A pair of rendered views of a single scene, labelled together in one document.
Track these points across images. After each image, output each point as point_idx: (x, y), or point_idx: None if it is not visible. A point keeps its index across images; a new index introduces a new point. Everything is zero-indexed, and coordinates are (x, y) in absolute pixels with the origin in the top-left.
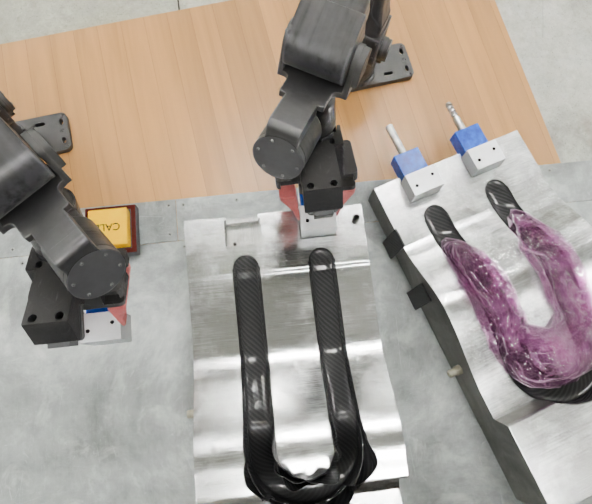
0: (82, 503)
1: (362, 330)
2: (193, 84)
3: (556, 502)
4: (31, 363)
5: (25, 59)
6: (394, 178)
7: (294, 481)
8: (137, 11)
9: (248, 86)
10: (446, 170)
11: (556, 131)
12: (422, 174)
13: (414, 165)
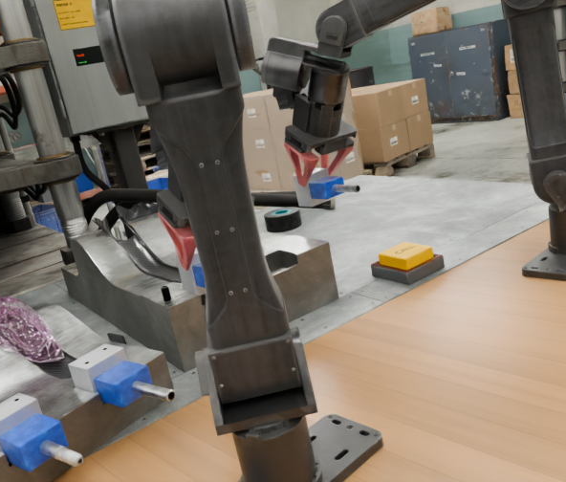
0: (289, 232)
1: (130, 280)
2: (493, 357)
3: None
4: (380, 232)
5: None
6: (148, 426)
7: (145, 208)
8: None
9: (425, 391)
10: (67, 403)
11: None
12: (100, 357)
13: (115, 371)
